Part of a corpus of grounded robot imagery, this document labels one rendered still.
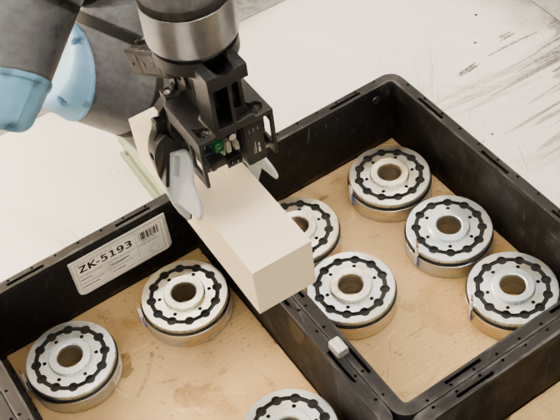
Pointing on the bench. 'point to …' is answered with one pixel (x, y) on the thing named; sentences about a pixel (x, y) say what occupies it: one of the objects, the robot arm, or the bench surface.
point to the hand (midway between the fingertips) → (216, 187)
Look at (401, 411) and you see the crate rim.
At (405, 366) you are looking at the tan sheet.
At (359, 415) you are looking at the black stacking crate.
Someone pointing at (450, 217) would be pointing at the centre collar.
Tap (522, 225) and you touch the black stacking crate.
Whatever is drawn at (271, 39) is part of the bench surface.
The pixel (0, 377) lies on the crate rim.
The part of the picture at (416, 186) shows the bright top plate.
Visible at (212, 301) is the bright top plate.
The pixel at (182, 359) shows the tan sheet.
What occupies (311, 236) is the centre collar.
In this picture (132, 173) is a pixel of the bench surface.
